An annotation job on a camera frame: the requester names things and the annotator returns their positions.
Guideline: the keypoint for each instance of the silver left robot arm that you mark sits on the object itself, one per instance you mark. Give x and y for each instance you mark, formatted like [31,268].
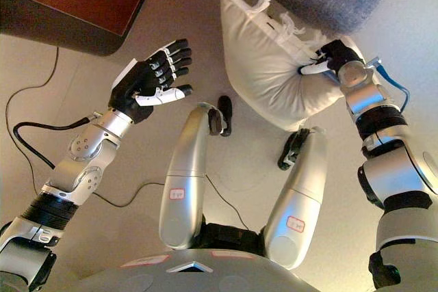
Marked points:
[58,182]

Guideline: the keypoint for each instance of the dark wooden cabinet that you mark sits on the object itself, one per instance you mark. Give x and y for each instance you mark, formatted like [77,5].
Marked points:
[68,1]

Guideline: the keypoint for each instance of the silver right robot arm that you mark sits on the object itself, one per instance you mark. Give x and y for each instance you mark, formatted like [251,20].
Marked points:
[393,155]

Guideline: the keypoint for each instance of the white fringed pillow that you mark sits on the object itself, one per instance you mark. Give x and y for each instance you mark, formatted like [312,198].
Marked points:
[273,59]

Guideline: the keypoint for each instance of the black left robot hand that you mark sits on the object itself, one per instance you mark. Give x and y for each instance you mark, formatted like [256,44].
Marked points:
[154,76]

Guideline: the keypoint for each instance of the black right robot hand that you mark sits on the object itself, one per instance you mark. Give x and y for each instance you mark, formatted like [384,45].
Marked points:
[337,56]

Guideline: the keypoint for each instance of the grey robot torso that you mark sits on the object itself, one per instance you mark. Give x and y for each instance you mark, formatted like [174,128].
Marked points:
[205,271]

